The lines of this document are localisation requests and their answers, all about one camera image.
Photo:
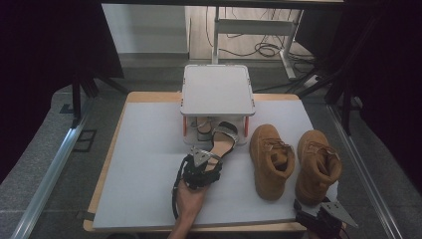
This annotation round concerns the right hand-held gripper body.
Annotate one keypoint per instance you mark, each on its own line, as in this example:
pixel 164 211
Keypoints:
pixel 326 222

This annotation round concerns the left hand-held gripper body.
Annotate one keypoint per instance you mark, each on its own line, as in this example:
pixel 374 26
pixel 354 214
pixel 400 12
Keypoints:
pixel 199 174

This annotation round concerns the tan suede boot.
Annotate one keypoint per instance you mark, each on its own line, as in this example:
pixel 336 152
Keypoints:
pixel 315 166
pixel 270 162

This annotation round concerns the white two-tier shoe rack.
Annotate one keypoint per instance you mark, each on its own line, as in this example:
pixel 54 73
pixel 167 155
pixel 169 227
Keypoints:
pixel 217 89

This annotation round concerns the person's right hand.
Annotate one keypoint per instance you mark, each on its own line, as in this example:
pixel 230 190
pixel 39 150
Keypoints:
pixel 312 235

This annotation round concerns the person's left hand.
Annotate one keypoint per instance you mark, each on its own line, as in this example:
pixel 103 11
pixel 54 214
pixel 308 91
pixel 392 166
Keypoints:
pixel 190 202

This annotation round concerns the white table mat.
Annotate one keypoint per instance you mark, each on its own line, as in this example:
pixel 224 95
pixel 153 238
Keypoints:
pixel 142 172

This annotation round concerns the black metal stand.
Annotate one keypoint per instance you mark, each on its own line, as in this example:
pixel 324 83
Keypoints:
pixel 345 99
pixel 77 96

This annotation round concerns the white power strip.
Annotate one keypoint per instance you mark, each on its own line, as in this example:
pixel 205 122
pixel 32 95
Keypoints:
pixel 312 80

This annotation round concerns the dark curtain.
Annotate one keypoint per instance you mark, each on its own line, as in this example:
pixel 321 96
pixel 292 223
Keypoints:
pixel 391 83
pixel 40 66

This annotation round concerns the silver metal rail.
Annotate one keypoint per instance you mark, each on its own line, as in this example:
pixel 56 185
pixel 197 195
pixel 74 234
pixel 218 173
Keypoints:
pixel 365 179
pixel 49 176

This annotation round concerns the white metal desk frame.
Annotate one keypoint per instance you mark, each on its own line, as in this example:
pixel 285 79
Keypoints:
pixel 253 26

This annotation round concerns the white wall panel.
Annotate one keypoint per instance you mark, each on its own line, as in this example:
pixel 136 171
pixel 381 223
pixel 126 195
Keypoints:
pixel 146 28

